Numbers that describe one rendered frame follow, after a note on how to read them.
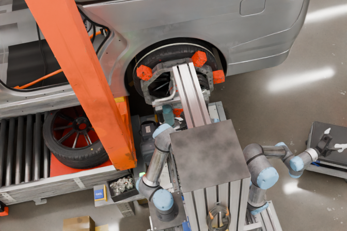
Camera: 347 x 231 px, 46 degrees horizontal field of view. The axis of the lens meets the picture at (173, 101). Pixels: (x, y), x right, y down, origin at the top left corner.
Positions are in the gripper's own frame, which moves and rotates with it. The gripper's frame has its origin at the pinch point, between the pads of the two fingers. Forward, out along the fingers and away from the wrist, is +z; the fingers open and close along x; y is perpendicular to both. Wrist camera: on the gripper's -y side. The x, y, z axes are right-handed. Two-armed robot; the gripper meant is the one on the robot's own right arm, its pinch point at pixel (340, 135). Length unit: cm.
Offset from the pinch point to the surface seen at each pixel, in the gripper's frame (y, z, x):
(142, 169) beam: 104, -88, -111
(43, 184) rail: 85, -167, -131
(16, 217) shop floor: 125, -200, -143
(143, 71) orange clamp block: 1, -69, -116
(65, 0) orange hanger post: -101, -116, -71
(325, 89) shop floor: 100, 103, -91
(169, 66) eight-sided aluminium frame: 0, -52, -110
